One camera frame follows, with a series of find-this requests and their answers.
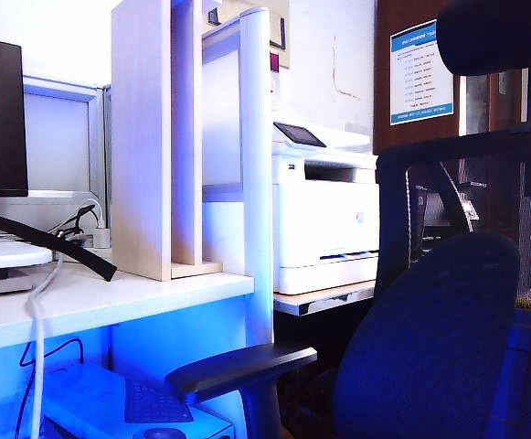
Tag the dark blue backpack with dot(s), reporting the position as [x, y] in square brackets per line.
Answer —
[41, 238]

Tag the black chair armrest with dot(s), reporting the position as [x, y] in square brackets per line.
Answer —
[237, 366]

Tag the light wooden desk shelf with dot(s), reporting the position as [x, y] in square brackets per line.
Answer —
[139, 137]

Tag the frosted desk partition panel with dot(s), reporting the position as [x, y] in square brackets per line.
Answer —
[59, 137]

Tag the black office chair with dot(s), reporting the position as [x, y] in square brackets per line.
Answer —
[498, 174]

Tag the dark chair headrest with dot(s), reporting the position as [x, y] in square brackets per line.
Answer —
[489, 36]

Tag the white office printer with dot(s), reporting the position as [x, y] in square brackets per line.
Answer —
[324, 219]

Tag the wooden printer table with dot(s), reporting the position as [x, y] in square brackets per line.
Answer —
[306, 299]

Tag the white plug charger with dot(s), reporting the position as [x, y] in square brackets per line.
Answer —
[102, 238]

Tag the dark brown door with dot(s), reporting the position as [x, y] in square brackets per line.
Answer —
[381, 91]

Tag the grey computer keyboard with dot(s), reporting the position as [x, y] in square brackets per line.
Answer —
[155, 402]

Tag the dark computer mouse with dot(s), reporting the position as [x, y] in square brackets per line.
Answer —
[162, 433]

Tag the white keyboard tray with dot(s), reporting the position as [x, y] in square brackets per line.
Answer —
[82, 388]

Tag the white monitor stand base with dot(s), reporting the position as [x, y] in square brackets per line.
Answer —
[4, 255]

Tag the white partition with round post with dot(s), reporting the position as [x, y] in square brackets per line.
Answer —
[256, 137]

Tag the magenta wall sign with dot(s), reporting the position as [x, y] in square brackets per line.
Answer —
[274, 62]

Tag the dark framed wall picture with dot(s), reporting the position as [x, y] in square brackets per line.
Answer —
[278, 34]

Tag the blue and white wall poster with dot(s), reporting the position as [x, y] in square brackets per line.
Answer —
[421, 73]

